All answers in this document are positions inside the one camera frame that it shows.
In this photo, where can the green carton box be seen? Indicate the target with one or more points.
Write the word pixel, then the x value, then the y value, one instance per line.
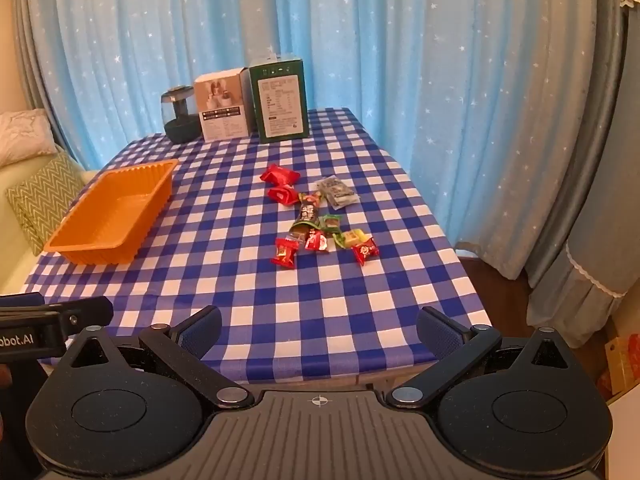
pixel 280 105

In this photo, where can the yellow green candy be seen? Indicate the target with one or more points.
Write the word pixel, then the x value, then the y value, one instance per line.
pixel 351 237

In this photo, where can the light green sofa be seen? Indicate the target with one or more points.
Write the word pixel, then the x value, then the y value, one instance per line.
pixel 15 270

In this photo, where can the green zigzag cushion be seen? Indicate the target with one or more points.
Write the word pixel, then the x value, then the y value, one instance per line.
pixel 45 195

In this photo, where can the orange plastic tray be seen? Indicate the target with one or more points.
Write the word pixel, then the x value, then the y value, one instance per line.
pixel 110 210

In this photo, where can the blue star curtain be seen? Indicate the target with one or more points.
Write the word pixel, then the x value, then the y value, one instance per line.
pixel 400 60

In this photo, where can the dark green glass humidifier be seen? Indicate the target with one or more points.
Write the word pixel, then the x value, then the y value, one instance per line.
pixel 177 117

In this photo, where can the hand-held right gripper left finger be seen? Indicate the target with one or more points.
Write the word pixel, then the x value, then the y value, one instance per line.
pixel 200 332

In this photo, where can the person's left hand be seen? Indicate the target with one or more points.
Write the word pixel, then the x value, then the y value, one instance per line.
pixel 4 377

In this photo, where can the grey green snack packet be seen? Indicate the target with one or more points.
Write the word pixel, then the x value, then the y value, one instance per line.
pixel 337 191

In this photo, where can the orange cardboard box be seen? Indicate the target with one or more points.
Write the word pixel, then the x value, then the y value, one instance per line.
pixel 620 365

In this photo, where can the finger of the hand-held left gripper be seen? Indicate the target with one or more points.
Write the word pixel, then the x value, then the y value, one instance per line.
pixel 85 312
pixel 22 300

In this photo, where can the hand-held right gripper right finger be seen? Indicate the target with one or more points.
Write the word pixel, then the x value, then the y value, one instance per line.
pixel 440 335

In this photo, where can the grey curtain with lace trim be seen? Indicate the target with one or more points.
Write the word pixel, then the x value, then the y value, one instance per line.
pixel 595 185

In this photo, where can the white pillow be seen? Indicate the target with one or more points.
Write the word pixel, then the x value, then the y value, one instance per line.
pixel 20 132

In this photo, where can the white product box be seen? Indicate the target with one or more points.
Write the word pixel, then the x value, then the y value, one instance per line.
pixel 222 105

